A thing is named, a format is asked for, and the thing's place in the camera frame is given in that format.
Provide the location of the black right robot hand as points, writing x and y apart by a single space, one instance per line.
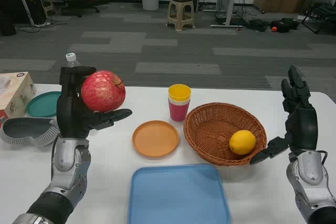
303 127

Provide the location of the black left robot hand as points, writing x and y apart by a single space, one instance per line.
69 113

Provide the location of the red apple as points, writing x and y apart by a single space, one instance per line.
102 91

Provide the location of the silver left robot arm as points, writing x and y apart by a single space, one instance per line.
65 171

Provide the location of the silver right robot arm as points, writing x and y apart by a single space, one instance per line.
309 179

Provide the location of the teal round plate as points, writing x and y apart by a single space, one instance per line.
43 104

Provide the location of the orange round plate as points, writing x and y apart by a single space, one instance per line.
155 139

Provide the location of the grey heart-shaped bowl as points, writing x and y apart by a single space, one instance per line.
23 130

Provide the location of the clear plastic water bottle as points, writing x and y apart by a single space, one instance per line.
71 60

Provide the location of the cardboard tissue box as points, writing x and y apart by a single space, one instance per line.
15 95

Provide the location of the yellow lemon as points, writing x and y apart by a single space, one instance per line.
242 142

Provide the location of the brown wicker basket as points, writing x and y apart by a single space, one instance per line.
210 129

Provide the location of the white power strip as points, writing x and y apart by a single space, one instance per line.
42 24

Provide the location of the black bulky bag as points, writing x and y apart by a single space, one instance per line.
286 24

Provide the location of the pink plastic cup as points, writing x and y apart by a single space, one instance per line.
179 112

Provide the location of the white plastic cup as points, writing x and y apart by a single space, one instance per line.
179 102

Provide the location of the black folding chair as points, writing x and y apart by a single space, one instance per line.
320 16

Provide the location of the black flat bag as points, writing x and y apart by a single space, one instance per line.
258 24

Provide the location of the yellow plastic cup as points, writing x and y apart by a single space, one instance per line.
180 93

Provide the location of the blue rectangular tray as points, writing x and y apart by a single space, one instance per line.
178 197

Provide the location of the white standing desk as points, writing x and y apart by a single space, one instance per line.
229 1

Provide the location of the beige plastic stool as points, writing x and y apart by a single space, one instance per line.
181 9

